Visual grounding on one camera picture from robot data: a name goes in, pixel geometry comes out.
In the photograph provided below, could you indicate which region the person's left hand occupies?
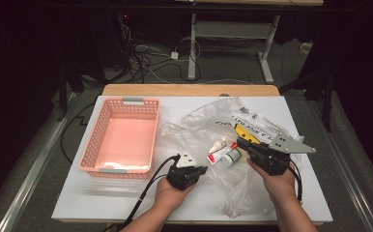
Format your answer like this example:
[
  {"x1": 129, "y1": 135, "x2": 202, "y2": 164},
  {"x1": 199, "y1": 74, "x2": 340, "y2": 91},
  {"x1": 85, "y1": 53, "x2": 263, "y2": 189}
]
[{"x1": 154, "y1": 177, "x2": 189, "y2": 211}]

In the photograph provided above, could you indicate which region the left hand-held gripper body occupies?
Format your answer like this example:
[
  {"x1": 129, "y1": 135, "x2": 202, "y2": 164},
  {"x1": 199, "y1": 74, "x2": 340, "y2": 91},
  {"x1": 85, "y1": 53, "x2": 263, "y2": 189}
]
[{"x1": 166, "y1": 152, "x2": 199, "y2": 191}]

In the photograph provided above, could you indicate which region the small white labelled bottle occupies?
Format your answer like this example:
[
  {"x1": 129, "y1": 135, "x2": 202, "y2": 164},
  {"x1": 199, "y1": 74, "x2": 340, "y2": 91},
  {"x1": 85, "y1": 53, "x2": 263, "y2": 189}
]
[{"x1": 221, "y1": 148, "x2": 243, "y2": 168}]

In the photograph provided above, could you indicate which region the black stand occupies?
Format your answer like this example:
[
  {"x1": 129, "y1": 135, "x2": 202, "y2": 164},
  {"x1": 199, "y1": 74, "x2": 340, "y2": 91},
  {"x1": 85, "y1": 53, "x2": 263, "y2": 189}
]
[
  {"x1": 57, "y1": 64, "x2": 86, "y2": 122},
  {"x1": 279, "y1": 64, "x2": 335, "y2": 133}
]

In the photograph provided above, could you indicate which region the person's right hand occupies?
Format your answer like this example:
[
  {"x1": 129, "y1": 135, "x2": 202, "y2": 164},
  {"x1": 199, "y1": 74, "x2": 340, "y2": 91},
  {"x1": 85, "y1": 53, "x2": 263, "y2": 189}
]
[{"x1": 245, "y1": 158, "x2": 297, "y2": 203}]

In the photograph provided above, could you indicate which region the white metal desk frame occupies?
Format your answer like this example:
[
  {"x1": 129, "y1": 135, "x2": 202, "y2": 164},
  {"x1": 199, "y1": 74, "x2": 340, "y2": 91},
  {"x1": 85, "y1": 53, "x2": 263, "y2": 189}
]
[{"x1": 174, "y1": 0, "x2": 324, "y2": 85}]

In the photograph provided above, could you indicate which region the tangle of black cables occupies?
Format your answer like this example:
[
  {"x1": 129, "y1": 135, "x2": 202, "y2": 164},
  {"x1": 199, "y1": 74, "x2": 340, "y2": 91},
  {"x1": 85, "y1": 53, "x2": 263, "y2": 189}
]
[{"x1": 120, "y1": 23, "x2": 202, "y2": 85}]

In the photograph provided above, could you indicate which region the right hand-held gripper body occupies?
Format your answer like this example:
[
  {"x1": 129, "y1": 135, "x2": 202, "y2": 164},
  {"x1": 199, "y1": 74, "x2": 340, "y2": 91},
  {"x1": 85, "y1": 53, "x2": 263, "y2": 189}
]
[{"x1": 246, "y1": 134, "x2": 317, "y2": 177}]

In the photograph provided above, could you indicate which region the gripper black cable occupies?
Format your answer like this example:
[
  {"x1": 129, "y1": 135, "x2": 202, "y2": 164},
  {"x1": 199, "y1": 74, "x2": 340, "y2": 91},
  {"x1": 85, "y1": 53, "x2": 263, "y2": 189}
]
[
  {"x1": 103, "y1": 154, "x2": 181, "y2": 232},
  {"x1": 287, "y1": 162, "x2": 304, "y2": 202}
]

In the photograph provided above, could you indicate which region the small white dropper bottle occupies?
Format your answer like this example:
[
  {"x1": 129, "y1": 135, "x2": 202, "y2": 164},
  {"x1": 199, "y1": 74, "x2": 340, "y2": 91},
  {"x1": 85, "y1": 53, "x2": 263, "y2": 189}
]
[{"x1": 208, "y1": 136, "x2": 229, "y2": 155}]

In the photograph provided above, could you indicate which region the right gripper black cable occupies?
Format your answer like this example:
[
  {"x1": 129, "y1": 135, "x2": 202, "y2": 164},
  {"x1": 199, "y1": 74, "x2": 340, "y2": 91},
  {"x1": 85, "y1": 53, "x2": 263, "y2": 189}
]
[{"x1": 287, "y1": 162, "x2": 304, "y2": 202}]

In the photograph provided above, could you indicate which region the aluminium rail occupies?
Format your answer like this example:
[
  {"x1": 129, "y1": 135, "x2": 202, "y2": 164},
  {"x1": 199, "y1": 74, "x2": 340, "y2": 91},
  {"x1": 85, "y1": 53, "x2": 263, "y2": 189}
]
[
  {"x1": 0, "y1": 91, "x2": 79, "y2": 232},
  {"x1": 306, "y1": 100, "x2": 373, "y2": 232}
]

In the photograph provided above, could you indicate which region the red and white tube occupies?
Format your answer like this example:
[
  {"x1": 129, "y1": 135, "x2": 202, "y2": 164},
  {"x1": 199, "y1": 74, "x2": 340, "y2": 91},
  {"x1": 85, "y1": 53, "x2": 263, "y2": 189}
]
[{"x1": 206, "y1": 141, "x2": 239, "y2": 166}]

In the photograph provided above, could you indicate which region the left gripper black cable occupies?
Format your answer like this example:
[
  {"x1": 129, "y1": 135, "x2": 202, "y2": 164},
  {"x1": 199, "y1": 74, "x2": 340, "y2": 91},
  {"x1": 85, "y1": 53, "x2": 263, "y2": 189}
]
[{"x1": 103, "y1": 154, "x2": 181, "y2": 232}]

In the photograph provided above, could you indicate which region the white board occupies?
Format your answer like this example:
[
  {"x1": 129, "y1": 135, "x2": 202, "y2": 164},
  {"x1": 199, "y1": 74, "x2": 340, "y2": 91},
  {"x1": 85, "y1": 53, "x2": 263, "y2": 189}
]
[{"x1": 51, "y1": 95, "x2": 333, "y2": 223}]

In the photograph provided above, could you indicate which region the black floor cable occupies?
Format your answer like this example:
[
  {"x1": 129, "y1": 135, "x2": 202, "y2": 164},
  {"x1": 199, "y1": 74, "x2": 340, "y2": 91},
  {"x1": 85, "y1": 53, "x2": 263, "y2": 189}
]
[{"x1": 60, "y1": 101, "x2": 96, "y2": 163}]

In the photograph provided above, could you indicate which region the clear plastic bag yellow smiley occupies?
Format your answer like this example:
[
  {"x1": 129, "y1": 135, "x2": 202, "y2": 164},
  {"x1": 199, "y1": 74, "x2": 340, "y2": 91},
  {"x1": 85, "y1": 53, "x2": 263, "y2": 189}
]
[{"x1": 159, "y1": 96, "x2": 304, "y2": 218}]

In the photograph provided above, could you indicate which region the pink plastic basket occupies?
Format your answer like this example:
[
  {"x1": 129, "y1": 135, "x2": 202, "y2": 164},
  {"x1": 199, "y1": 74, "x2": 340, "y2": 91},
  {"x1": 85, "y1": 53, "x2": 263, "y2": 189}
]
[{"x1": 78, "y1": 96, "x2": 161, "y2": 180}]

